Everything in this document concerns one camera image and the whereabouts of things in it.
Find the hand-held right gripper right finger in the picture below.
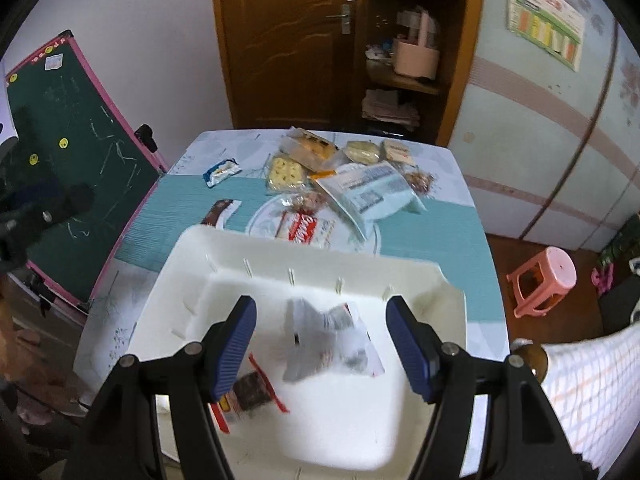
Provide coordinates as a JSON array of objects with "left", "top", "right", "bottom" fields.
[{"left": 385, "top": 295, "right": 586, "bottom": 480}]

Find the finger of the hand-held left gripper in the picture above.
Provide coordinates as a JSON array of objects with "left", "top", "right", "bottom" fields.
[{"left": 22, "top": 182, "right": 96, "bottom": 261}]

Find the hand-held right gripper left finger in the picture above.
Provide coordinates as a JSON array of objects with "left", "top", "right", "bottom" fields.
[{"left": 60, "top": 295, "right": 258, "bottom": 480}]

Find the white plastic bin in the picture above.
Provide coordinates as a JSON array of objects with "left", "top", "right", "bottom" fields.
[{"left": 127, "top": 224, "right": 468, "bottom": 473}]

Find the red brown snack packet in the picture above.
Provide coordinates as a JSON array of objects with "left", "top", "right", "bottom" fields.
[{"left": 210, "top": 352, "right": 291, "bottom": 433}]

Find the brown wooden bed knob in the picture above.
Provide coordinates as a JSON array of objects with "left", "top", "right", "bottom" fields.
[{"left": 510, "top": 338, "right": 551, "bottom": 381}]

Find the brown white snack packet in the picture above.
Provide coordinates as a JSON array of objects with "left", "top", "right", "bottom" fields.
[{"left": 200, "top": 198, "right": 243, "bottom": 229}]

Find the red white snack packet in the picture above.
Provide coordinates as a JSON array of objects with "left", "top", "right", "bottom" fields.
[{"left": 274, "top": 210, "right": 336, "bottom": 248}]

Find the pink plastic stool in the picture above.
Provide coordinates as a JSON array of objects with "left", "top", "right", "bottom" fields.
[{"left": 506, "top": 246, "right": 577, "bottom": 319}]

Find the small blue white candy packet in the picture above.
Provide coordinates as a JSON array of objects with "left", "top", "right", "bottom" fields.
[{"left": 202, "top": 158, "right": 242, "bottom": 189}]

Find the clear nut snack packet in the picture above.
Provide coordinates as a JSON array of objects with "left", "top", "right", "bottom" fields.
[
  {"left": 400, "top": 170, "right": 435, "bottom": 196},
  {"left": 280, "top": 191, "right": 328, "bottom": 211}
]

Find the yellow cracker packet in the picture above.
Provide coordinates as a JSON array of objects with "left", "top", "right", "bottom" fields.
[{"left": 264, "top": 154, "right": 307, "bottom": 195}]

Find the plaid white blanket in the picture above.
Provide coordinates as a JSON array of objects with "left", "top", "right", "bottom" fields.
[{"left": 542, "top": 322, "right": 640, "bottom": 480}]

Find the beige square snack packet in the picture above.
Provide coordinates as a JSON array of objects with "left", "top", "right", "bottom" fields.
[{"left": 381, "top": 139, "right": 417, "bottom": 167}]

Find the pink plastic toy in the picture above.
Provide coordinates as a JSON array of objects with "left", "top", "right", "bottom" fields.
[{"left": 591, "top": 262, "right": 616, "bottom": 293}]

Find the pale round cake packet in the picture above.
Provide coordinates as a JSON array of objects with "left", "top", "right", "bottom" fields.
[{"left": 342, "top": 140, "right": 382, "bottom": 166}]

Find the clear cake slice packet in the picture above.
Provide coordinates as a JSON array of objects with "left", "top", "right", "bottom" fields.
[{"left": 278, "top": 127, "right": 341, "bottom": 171}]

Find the pale green wardrobe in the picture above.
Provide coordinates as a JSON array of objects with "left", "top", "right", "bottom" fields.
[{"left": 447, "top": 0, "right": 640, "bottom": 253}]

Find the stack of folded cloths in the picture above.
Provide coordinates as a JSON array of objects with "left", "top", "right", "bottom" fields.
[{"left": 361, "top": 89, "right": 421, "bottom": 128}]

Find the brown wooden door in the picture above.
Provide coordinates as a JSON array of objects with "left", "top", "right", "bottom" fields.
[{"left": 210, "top": 0, "right": 373, "bottom": 133}]

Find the pink plastic caddy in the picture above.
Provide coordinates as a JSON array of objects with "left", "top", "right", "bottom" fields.
[{"left": 391, "top": 10, "right": 441, "bottom": 80}]

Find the brown wooden shelf cabinet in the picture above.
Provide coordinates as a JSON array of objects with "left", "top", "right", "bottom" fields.
[{"left": 350, "top": 0, "right": 488, "bottom": 148}]

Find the green chalkboard pink frame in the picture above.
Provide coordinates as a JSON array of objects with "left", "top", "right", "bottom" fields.
[{"left": 5, "top": 30, "right": 171, "bottom": 313}]

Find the metal door handle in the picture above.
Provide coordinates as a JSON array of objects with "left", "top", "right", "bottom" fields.
[{"left": 325, "top": 4, "right": 353, "bottom": 35}]

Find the wall poster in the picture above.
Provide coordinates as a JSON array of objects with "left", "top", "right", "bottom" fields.
[{"left": 506, "top": 0, "right": 587, "bottom": 72}]

